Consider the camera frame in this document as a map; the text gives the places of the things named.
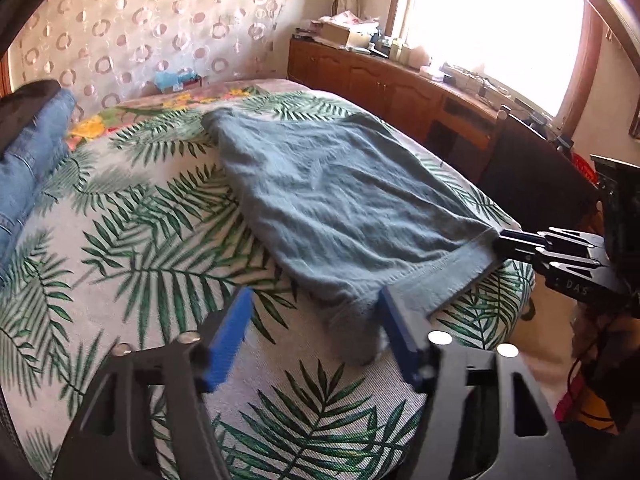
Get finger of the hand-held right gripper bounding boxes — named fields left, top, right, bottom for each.
left=534, top=247, right=612, bottom=281
left=494, top=227, right=601, bottom=257

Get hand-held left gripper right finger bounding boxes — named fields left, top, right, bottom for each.
left=378, top=286, right=577, bottom=480

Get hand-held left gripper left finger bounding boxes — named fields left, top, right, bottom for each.
left=52, top=286, right=256, bottom=480

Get grey-blue pants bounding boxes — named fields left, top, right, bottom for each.
left=200, top=107, right=502, bottom=367

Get folded black pants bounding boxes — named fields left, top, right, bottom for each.
left=0, top=79, right=62, bottom=153

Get leaf print bedsheet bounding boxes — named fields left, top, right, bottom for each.
left=0, top=89, right=537, bottom=480

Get white power strip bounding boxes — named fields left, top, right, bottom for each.
left=442, top=64, right=506, bottom=98

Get long wooden cabinet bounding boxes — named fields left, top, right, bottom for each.
left=287, top=37, right=508, bottom=173

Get wooden framed window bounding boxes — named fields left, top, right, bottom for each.
left=387, top=0, right=603, bottom=121

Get floral blanket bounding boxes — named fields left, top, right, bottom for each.
left=67, top=79, right=291, bottom=148

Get folded blue jeans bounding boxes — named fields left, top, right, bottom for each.
left=0, top=87, right=78, bottom=273

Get cardboard box with papers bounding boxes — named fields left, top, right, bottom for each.
left=317, top=10, right=383, bottom=50

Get circle pattern curtain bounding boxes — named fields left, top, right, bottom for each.
left=10, top=0, right=301, bottom=111

